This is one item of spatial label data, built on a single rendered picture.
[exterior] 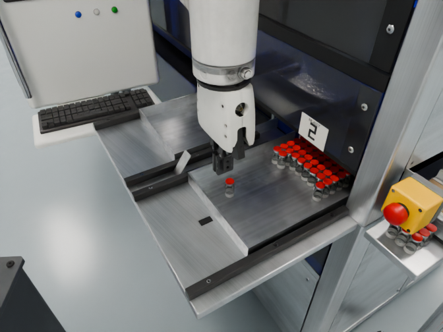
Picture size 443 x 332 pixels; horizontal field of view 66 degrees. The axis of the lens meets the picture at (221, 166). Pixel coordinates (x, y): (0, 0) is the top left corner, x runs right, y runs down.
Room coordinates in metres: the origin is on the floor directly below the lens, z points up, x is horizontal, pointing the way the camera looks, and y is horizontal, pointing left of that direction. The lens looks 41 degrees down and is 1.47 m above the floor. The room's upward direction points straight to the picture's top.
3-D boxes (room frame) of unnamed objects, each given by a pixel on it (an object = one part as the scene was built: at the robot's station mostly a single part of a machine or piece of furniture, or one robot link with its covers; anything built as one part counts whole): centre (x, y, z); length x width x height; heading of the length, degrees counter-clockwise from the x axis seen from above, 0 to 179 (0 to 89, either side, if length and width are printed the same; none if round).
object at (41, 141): (1.09, 0.46, 0.79); 0.45 x 0.28 x 0.03; 115
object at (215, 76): (0.43, 0.00, 1.27); 0.09 x 0.08 x 0.03; 31
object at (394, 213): (0.41, -0.32, 0.99); 0.04 x 0.04 x 0.04; 31
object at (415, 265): (0.45, -0.40, 0.87); 0.14 x 0.13 x 0.02; 121
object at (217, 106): (0.43, 0.00, 1.21); 0.10 x 0.08 x 0.11; 31
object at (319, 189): (0.56, -0.23, 0.90); 0.02 x 0.02 x 0.05
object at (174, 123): (0.88, 0.04, 0.90); 0.34 x 0.26 x 0.04; 121
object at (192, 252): (0.70, 0.02, 0.87); 0.70 x 0.48 x 0.02; 31
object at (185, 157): (0.63, 0.14, 0.91); 0.14 x 0.03 x 0.06; 121
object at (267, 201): (0.59, -0.13, 0.90); 0.34 x 0.26 x 0.04; 121
